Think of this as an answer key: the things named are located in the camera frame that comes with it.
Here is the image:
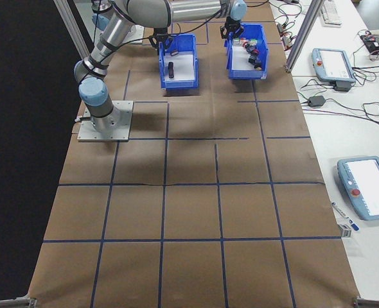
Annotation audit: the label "white foam pad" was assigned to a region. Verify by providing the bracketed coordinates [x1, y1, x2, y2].
[163, 51, 197, 81]

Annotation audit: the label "small mixed parts in bin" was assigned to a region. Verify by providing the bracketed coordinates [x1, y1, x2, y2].
[230, 43, 261, 72]

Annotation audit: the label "white keyboard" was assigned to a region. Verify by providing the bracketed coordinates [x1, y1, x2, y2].
[319, 0, 343, 26]

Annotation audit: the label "white square base plate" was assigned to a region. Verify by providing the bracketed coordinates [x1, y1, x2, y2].
[125, 24, 145, 46]
[76, 100, 135, 142]

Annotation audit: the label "white pen blue cap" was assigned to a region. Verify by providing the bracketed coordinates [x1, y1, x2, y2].
[331, 201, 360, 232]

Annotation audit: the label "light blue teach pendant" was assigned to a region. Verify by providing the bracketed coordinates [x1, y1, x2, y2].
[336, 155, 379, 222]
[310, 47, 357, 83]

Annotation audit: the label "black frame cover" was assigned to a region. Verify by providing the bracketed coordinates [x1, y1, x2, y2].
[0, 0, 96, 304]

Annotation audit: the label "aluminium frame bar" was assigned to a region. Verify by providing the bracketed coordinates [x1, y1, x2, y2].
[52, 0, 94, 60]

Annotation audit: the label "black board red wires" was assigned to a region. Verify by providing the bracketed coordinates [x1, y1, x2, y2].
[360, 31, 379, 62]

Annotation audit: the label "blue plastic battery bin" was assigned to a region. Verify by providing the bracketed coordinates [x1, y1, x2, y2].
[157, 33, 200, 90]

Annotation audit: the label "aluminium profile post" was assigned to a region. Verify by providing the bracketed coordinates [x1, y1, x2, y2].
[284, 0, 325, 74]

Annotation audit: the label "black power adapter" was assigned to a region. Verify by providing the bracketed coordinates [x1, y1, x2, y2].
[308, 95, 326, 108]

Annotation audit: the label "blue plastic push-button bin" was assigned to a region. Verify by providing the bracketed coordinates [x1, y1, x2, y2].
[224, 22, 270, 81]

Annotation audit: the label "dark grey adapter block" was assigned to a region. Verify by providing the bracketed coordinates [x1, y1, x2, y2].
[333, 80, 353, 93]

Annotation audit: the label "aluminium rail bracket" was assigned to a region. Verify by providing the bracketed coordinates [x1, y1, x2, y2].
[351, 296, 379, 308]
[0, 296, 38, 308]

